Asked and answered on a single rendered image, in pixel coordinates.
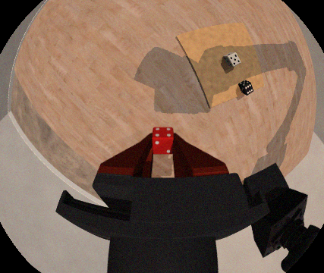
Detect black die with white pips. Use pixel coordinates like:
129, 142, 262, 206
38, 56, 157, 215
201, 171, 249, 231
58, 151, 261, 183
238, 80, 253, 96

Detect red dice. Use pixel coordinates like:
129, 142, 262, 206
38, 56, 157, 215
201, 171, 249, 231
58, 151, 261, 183
152, 127, 174, 154

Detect orange flat mat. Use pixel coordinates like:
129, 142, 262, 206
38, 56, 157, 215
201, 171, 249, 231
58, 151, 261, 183
176, 23, 264, 108

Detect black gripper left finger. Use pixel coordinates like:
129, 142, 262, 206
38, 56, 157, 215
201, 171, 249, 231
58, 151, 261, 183
96, 133, 153, 177

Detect beige die with black pips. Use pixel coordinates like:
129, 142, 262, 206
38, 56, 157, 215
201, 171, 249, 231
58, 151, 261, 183
223, 52, 241, 67

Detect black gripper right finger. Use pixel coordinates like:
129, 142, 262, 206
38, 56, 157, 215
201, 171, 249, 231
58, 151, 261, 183
172, 133, 229, 177

